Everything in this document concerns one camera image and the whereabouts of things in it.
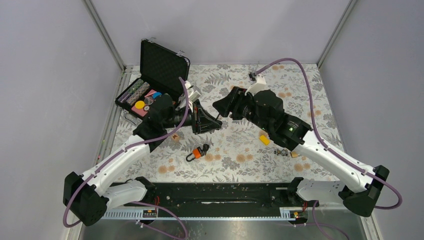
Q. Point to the black poker chip case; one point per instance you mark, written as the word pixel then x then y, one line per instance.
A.
pixel 160 69

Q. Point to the yellow block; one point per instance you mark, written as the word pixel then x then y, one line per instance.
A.
pixel 264 139

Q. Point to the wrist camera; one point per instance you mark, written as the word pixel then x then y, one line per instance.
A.
pixel 194 93
pixel 258 85

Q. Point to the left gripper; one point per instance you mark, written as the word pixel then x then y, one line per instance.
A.
pixel 199 114

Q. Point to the orange black carabiner clip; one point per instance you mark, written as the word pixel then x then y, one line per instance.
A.
pixel 198 152

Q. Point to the floral table mat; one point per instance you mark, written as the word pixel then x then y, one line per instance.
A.
pixel 235 152

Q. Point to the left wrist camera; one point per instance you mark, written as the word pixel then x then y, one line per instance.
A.
pixel 194 93

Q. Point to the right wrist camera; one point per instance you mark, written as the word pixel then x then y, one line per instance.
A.
pixel 258 85

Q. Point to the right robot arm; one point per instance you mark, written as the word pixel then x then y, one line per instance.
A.
pixel 356 187

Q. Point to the wooden letter cube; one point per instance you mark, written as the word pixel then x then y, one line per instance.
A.
pixel 175 137

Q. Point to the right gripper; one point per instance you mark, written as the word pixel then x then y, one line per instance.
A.
pixel 223 106

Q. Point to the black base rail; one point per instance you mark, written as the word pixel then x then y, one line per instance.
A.
pixel 225 200

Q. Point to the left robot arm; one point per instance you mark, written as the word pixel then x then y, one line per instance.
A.
pixel 90 194

